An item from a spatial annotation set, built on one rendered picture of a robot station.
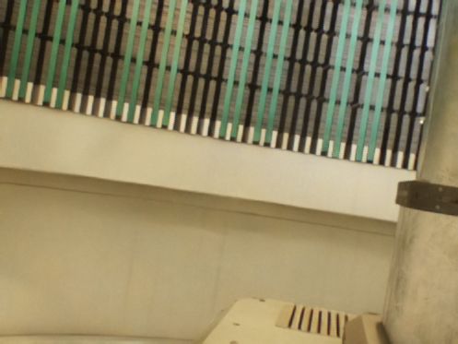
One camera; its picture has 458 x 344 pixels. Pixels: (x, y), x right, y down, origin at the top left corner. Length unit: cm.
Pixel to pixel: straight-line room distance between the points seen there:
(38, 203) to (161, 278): 29
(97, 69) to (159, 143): 17
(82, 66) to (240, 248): 49
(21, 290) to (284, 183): 51
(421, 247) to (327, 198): 75
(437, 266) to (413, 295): 3
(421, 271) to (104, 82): 73
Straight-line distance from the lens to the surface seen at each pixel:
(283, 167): 134
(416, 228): 63
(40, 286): 132
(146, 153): 125
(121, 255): 137
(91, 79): 120
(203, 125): 129
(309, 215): 145
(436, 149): 64
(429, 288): 63
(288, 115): 133
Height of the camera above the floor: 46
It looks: level
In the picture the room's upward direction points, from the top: 9 degrees clockwise
